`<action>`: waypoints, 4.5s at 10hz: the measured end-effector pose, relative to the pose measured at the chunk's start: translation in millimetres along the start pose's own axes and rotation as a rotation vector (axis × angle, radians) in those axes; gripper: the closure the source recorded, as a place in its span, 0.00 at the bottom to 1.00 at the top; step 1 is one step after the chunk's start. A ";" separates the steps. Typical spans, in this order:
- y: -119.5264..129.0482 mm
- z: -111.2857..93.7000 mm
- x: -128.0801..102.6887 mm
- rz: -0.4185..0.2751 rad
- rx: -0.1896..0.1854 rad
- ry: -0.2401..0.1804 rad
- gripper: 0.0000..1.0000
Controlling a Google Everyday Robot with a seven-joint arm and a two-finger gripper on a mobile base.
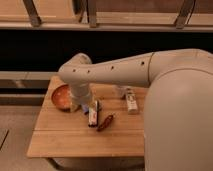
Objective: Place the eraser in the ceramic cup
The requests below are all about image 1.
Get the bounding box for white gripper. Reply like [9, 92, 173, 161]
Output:
[70, 84, 93, 105]

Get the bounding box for white boxed eraser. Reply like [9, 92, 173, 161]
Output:
[88, 101, 99, 127]

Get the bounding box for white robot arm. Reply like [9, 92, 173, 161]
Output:
[58, 49, 213, 171]

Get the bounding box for white ceramic cup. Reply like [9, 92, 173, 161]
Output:
[115, 85, 126, 99]

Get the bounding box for blue sponge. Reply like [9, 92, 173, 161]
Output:
[81, 104, 89, 115]

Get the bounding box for orange wooden bowl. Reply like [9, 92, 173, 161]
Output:
[51, 84, 71, 110]

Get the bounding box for red chili pepper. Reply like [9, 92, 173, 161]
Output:
[97, 114, 114, 132]

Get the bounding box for wooden table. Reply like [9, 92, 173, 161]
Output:
[27, 76, 144, 158]

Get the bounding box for small labelled bottle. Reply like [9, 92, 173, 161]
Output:
[126, 88, 138, 114]

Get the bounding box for wooden shelf rail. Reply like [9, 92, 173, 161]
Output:
[0, 0, 213, 32]

